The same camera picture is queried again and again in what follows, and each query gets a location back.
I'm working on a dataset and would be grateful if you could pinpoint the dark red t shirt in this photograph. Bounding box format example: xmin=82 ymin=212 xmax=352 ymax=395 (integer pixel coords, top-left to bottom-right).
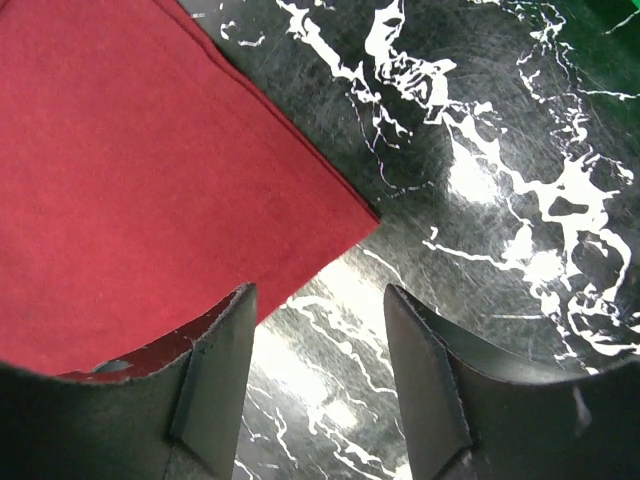
xmin=1 ymin=1 xmax=378 ymax=374

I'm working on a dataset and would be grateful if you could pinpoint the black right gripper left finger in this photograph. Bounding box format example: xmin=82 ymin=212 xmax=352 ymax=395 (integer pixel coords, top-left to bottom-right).
xmin=1 ymin=283 xmax=257 ymax=479

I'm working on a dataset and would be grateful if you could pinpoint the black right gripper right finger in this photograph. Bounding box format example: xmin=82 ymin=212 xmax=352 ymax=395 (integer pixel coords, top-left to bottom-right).
xmin=384 ymin=284 xmax=639 ymax=479

